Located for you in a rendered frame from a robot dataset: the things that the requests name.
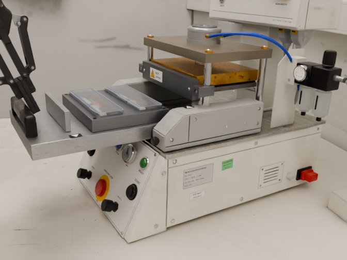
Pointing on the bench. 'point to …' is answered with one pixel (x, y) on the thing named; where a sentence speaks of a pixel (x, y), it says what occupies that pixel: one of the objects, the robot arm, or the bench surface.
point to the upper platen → (221, 77)
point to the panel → (119, 179)
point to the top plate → (212, 45)
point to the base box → (222, 179)
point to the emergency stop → (100, 188)
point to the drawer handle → (24, 116)
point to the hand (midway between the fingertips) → (27, 95)
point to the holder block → (85, 115)
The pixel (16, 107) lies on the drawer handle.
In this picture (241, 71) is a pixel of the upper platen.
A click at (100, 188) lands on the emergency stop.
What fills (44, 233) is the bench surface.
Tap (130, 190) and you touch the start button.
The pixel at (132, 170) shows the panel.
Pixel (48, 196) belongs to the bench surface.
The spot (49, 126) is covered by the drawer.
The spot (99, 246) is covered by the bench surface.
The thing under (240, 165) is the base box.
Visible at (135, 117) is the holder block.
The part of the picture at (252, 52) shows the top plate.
